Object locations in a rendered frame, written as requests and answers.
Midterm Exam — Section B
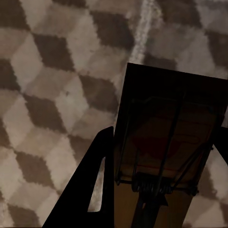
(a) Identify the mousetrap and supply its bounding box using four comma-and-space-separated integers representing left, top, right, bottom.
114, 63, 228, 228

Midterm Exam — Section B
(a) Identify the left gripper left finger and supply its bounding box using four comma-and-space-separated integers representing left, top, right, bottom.
42, 126, 114, 228

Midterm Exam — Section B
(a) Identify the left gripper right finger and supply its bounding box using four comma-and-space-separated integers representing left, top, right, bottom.
214, 126, 228, 165

